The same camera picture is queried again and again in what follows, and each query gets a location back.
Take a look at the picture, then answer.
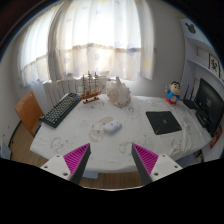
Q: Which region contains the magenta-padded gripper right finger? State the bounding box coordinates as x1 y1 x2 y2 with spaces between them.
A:
131 143 184 186

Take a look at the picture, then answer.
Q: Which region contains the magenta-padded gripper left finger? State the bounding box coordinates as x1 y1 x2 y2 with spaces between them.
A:
39 143 92 185

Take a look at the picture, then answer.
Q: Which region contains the white cartoon-printed computer mouse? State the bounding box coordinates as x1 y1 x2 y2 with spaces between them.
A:
103 119 123 134

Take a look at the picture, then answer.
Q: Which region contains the black mouse pad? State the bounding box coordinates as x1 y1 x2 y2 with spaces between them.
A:
145 110 183 136

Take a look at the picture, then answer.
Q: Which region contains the white printed tablecloth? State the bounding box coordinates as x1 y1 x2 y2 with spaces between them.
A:
29 93 214 174

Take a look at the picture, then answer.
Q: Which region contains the black computer keyboard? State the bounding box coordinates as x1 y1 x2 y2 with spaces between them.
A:
39 92 82 129

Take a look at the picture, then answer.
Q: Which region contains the wooden sailing ship model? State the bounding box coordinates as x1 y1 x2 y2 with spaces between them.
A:
78 70 104 105

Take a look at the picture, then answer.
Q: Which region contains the orange wooden chair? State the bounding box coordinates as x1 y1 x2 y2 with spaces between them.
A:
14 90 45 138

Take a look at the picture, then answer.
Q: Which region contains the large white conch shell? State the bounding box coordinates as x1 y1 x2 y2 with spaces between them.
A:
106 76 132 108

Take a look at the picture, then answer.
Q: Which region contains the white radiator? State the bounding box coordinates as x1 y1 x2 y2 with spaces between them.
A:
42 77 109 108

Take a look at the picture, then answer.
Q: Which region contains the black router with antennas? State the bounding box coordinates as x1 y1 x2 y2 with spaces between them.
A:
182 83 200 110

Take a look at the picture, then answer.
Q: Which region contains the cartoon boy figure clock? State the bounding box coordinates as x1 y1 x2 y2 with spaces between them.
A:
164 80 182 106

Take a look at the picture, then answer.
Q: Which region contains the black computer monitor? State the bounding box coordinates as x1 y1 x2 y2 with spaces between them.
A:
194 77 224 138

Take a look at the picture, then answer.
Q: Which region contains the sheer white printed curtain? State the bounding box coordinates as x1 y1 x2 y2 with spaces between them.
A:
18 0 156 86

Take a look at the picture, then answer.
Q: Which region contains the white wall shelf unit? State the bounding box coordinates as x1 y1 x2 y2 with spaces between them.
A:
179 18 224 101

